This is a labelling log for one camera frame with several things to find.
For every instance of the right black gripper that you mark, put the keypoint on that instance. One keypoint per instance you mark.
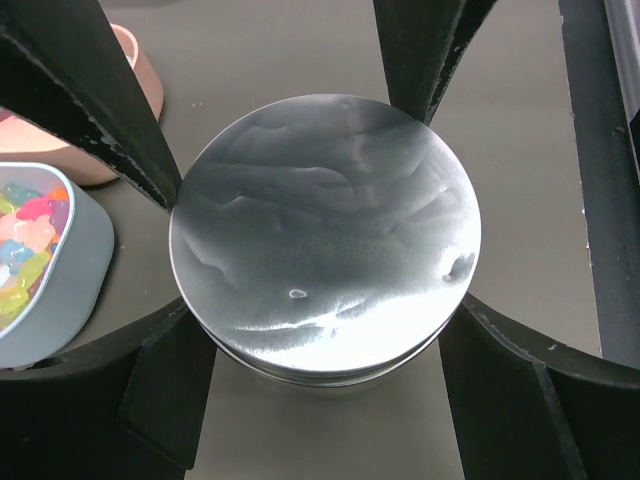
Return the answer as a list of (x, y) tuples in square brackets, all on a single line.
[(610, 184)]

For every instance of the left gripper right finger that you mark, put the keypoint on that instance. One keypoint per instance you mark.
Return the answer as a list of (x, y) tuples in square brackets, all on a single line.
[(526, 406)]

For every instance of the clear plastic jar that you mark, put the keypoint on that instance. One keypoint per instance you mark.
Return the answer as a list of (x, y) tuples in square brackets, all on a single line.
[(340, 386)]

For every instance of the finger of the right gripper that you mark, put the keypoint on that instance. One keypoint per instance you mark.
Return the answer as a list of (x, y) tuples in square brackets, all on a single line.
[(63, 70), (421, 44)]

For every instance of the blue tray of translucent candies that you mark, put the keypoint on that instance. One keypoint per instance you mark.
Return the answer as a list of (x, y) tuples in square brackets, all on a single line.
[(56, 246)]

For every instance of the clear round jar lid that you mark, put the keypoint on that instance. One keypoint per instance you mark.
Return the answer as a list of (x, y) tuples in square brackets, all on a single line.
[(324, 234)]

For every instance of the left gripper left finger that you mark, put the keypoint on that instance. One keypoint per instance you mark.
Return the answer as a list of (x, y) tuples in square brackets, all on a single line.
[(129, 405)]

